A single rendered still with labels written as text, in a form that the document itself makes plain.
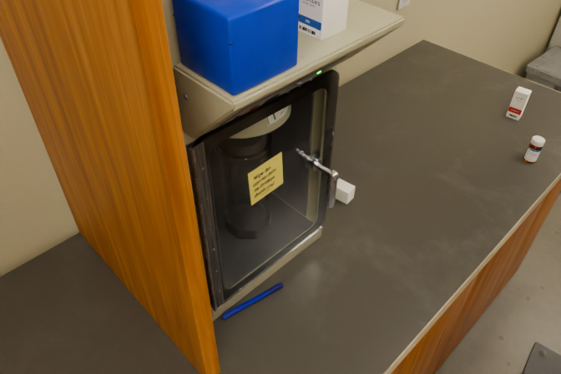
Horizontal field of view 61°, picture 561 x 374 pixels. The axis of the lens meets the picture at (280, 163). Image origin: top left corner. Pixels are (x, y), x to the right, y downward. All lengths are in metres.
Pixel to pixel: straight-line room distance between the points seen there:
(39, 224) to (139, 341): 0.37
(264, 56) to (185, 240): 0.25
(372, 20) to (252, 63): 0.24
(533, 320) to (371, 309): 1.39
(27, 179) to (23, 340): 0.32
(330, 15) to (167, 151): 0.27
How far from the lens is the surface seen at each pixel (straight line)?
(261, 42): 0.52
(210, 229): 0.78
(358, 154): 1.36
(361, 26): 0.69
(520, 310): 2.36
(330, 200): 0.92
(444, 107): 1.62
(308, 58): 0.60
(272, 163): 0.80
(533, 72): 3.39
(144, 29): 0.45
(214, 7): 0.51
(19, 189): 1.13
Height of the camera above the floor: 1.79
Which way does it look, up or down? 41 degrees down
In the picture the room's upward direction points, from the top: 1 degrees clockwise
